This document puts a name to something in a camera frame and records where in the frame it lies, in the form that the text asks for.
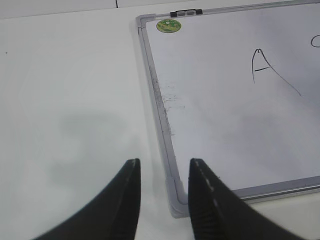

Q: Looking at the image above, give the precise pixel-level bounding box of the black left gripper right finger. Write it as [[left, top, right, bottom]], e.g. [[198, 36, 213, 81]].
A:
[[188, 158, 300, 240]]

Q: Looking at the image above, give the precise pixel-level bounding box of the round green sticker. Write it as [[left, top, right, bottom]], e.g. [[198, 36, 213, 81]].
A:
[[156, 19, 182, 34]]

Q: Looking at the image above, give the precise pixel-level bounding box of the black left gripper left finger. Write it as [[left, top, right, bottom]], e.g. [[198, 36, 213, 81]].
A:
[[38, 158, 141, 240]]

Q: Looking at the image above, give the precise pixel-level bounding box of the white board with grey frame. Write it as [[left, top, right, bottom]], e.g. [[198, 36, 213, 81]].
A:
[[136, 0, 320, 218]]

